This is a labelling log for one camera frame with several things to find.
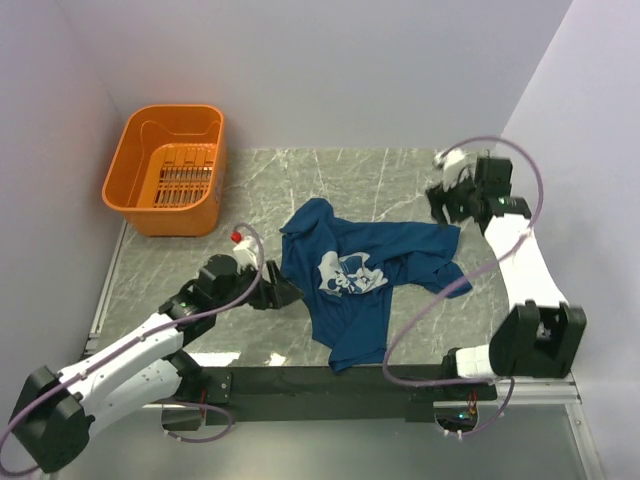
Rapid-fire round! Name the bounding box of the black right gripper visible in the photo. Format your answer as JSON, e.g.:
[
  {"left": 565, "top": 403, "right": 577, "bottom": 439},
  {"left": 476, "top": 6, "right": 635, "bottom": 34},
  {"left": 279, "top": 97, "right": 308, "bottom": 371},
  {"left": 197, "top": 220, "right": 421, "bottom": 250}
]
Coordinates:
[{"left": 423, "top": 168, "right": 481, "bottom": 232}]

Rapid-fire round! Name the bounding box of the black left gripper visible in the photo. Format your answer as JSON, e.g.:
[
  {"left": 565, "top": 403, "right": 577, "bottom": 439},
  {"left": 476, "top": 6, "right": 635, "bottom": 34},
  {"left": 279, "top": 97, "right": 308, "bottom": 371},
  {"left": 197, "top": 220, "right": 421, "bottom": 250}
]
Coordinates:
[{"left": 214, "top": 260, "right": 305, "bottom": 313}]

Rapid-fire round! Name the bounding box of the blue t shirt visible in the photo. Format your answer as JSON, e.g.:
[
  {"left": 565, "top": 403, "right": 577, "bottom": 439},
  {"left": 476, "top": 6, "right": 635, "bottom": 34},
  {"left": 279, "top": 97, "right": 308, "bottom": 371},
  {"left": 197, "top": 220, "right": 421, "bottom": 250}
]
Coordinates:
[{"left": 280, "top": 198, "right": 463, "bottom": 372}]

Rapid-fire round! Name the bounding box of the orange plastic basket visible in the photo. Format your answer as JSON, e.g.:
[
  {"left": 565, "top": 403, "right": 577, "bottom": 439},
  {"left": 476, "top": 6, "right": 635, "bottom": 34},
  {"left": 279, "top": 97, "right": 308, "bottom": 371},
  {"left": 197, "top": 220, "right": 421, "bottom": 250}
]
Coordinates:
[{"left": 102, "top": 104, "right": 227, "bottom": 237}]

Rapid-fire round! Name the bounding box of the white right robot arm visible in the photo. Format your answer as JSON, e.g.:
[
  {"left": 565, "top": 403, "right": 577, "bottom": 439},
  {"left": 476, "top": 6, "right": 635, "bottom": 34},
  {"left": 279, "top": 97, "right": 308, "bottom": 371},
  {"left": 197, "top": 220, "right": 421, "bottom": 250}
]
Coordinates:
[{"left": 426, "top": 149, "right": 587, "bottom": 399}]

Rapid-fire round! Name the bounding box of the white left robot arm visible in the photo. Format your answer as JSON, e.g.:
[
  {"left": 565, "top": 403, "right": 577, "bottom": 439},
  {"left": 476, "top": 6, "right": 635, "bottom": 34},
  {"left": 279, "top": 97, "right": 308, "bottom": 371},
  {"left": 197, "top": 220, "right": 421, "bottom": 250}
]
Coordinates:
[{"left": 10, "top": 255, "right": 303, "bottom": 473}]

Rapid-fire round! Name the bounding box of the black base beam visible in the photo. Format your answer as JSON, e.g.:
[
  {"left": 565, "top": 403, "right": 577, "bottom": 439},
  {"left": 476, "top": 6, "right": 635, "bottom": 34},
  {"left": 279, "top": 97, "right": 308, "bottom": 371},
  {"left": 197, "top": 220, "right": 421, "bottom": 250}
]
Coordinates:
[{"left": 178, "top": 366, "right": 497, "bottom": 423}]

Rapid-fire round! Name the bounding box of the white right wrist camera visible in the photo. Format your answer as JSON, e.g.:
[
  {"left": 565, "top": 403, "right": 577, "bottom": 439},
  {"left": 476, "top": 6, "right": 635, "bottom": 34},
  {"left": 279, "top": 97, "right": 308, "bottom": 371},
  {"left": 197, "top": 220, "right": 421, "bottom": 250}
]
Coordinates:
[{"left": 433, "top": 148, "right": 473, "bottom": 191}]

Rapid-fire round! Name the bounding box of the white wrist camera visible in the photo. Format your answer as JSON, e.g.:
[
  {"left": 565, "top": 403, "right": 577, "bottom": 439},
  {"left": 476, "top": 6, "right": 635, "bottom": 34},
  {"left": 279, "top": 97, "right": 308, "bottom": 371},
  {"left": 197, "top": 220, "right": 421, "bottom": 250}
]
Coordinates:
[
  {"left": 433, "top": 148, "right": 473, "bottom": 191},
  {"left": 230, "top": 231, "right": 259, "bottom": 269}
]

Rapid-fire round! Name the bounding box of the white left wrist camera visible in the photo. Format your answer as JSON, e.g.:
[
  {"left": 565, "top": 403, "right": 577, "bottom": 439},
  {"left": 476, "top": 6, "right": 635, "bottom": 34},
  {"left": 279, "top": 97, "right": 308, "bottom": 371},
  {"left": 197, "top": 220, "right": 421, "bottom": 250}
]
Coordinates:
[{"left": 230, "top": 231, "right": 259, "bottom": 269}]

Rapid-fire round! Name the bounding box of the aluminium frame rail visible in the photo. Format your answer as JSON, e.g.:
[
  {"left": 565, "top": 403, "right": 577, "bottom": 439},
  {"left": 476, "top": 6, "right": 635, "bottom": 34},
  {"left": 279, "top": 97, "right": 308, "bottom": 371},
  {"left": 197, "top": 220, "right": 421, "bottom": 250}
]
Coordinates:
[{"left": 434, "top": 377, "right": 582, "bottom": 407}]

